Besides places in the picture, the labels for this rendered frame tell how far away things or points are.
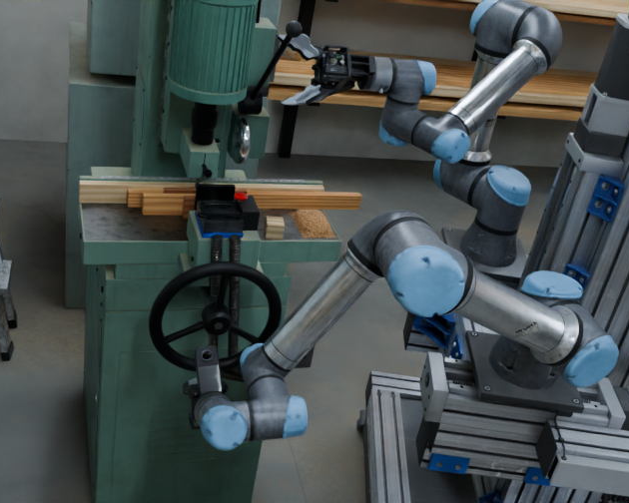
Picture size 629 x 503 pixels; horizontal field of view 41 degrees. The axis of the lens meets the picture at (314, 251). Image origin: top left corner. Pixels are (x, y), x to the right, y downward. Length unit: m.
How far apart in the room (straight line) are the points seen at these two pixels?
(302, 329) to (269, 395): 0.14
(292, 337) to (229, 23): 0.67
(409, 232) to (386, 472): 1.10
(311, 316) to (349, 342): 1.65
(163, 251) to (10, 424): 1.03
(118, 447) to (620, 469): 1.22
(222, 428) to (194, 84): 0.75
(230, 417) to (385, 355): 1.75
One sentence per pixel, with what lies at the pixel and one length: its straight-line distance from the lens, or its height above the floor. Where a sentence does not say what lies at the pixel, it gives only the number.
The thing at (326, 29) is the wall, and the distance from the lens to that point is 4.42.
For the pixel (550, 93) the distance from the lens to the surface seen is 4.51.
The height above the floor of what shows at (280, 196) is 0.94.
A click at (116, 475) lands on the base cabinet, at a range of 2.35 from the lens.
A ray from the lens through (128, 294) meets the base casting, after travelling 1.97.
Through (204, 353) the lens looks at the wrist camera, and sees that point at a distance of 1.69.
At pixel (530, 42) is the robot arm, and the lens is 2.02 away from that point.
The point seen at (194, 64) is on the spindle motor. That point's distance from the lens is 1.84.
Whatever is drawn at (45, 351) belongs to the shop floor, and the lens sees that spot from 3.02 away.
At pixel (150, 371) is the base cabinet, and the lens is 2.12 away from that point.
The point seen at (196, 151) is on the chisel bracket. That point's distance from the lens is 1.94.
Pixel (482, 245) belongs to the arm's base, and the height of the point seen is 0.87.
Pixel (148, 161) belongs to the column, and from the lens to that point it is 2.19.
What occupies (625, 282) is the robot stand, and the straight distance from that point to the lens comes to 1.99.
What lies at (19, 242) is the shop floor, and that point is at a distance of 3.62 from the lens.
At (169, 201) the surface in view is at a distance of 1.99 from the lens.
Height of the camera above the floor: 1.88
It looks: 30 degrees down
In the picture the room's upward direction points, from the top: 11 degrees clockwise
